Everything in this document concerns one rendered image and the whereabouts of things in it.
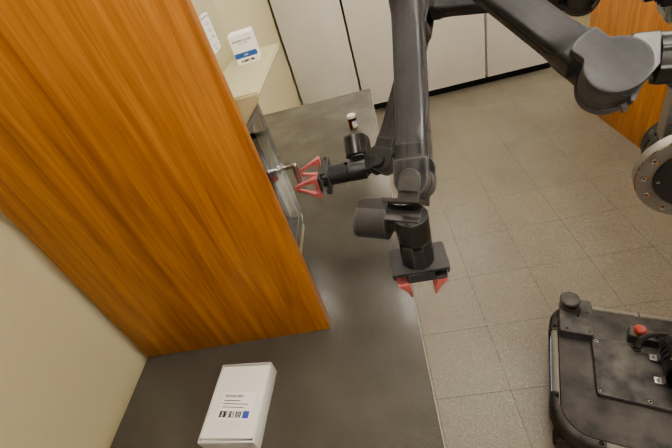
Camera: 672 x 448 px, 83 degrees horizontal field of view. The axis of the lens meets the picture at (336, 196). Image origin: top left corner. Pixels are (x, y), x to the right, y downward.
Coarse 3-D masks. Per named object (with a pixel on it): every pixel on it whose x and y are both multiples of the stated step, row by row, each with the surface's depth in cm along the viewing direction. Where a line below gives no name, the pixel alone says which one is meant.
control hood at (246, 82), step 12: (264, 48) 89; (276, 48) 87; (264, 60) 80; (228, 72) 80; (240, 72) 78; (252, 72) 75; (264, 72) 73; (228, 84) 73; (240, 84) 71; (252, 84) 69; (264, 84) 70; (240, 96) 65; (252, 96) 65; (240, 108) 66; (252, 108) 66
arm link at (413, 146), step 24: (408, 0) 66; (408, 24) 66; (408, 48) 65; (408, 72) 65; (408, 96) 64; (408, 120) 64; (408, 144) 63; (432, 144) 66; (432, 168) 66; (432, 192) 66
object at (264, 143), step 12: (252, 120) 91; (264, 120) 101; (252, 132) 89; (264, 132) 98; (264, 144) 96; (264, 156) 94; (276, 156) 105; (276, 168) 102; (276, 180) 100; (288, 180) 112; (276, 192) 98; (288, 192) 109; (288, 204) 107; (288, 216) 104; (300, 216) 117; (300, 228) 114; (300, 240) 111
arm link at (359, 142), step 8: (352, 136) 105; (360, 136) 105; (344, 144) 107; (352, 144) 105; (360, 144) 105; (368, 144) 105; (352, 152) 104; (360, 152) 104; (368, 152) 103; (368, 160) 100; (376, 160) 99; (384, 160) 98; (368, 168) 100
